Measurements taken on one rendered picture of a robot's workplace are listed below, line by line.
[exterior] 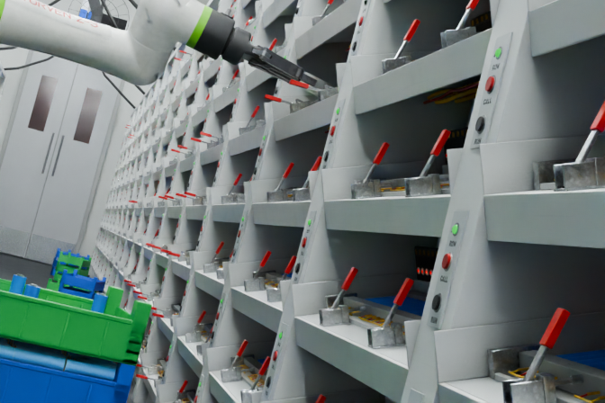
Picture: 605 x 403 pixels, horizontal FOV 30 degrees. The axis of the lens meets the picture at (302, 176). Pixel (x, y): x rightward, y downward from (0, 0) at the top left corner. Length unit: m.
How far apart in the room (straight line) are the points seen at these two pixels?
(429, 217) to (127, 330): 0.42
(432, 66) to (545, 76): 0.31
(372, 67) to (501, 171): 0.73
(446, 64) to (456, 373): 0.43
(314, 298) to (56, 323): 0.51
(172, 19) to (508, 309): 1.33
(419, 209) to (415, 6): 0.61
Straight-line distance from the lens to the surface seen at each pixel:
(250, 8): 3.96
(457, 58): 1.35
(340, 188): 1.80
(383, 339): 1.38
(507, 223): 1.07
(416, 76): 1.50
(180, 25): 2.32
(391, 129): 1.83
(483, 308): 1.13
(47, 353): 1.47
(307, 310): 1.79
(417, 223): 1.33
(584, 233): 0.93
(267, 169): 2.49
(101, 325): 1.45
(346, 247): 1.80
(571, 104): 1.17
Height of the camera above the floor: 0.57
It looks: 5 degrees up
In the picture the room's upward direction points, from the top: 14 degrees clockwise
